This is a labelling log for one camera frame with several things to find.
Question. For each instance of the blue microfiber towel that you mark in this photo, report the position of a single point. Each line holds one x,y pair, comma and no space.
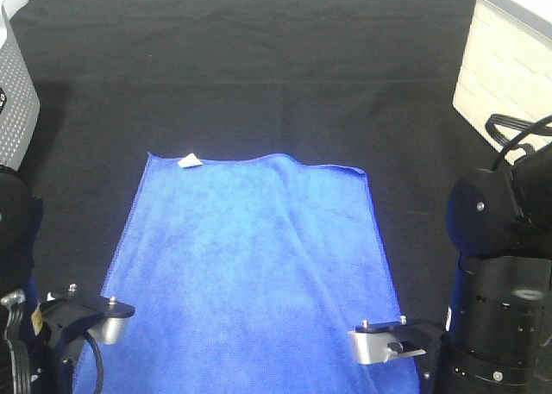
246,277

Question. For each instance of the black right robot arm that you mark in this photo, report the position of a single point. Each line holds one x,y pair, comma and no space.
500,222

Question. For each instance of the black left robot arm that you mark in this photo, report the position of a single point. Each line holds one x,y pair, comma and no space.
34,335

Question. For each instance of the white towel label tag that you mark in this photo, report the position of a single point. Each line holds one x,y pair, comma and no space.
189,161

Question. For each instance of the black table cloth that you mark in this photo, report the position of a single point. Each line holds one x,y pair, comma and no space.
366,84

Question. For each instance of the white box at right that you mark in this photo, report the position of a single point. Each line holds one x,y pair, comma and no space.
506,65

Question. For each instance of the white perforated plastic basket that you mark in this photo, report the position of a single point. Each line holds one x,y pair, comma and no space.
20,105

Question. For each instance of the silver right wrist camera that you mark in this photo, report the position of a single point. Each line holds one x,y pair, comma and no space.
378,343

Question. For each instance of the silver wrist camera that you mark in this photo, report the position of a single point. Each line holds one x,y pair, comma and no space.
108,320
378,343

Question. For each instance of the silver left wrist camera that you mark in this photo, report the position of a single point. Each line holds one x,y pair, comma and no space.
108,320

